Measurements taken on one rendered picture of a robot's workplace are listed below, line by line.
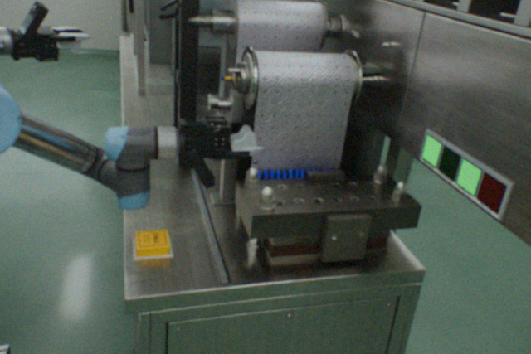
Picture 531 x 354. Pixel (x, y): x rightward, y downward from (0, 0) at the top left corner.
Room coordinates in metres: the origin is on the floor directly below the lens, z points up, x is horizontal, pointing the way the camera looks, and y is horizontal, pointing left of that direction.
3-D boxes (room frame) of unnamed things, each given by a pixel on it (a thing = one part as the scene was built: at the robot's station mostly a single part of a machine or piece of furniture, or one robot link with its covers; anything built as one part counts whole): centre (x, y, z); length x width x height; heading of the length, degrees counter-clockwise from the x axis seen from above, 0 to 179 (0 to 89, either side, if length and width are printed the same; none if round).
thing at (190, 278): (2.05, 0.30, 0.88); 2.52 x 0.66 x 0.04; 17
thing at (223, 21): (1.38, 0.15, 1.33); 0.06 x 0.06 x 0.06; 17
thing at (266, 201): (0.93, -0.01, 1.05); 0.04 x 0.04 x 0.04
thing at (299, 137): (1.12, -0.08, 1.11); 0.23 x 0.01 x 0.18; 107
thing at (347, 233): (0.94, -0.19, 0.96); 0.10 x 0.03 x 0.11; 107
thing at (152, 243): (0.92, 0.23, 0.91); 0.07 x 0.07 x 0.02; 17
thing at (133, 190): (1.02, 0.31, 1.01); 0.11 x 0.08 x 0.11; 53
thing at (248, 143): (1.07, 0.04, 1.12); 0.09 x 0.03 x 0.06; 106
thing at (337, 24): (1.47, -0.15, 1.33); 0.07 x 0.07 x 0.07; 17
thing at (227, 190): (1.17, 0.10, 1.05); 0.06 x 0.05 x 0.31; 107
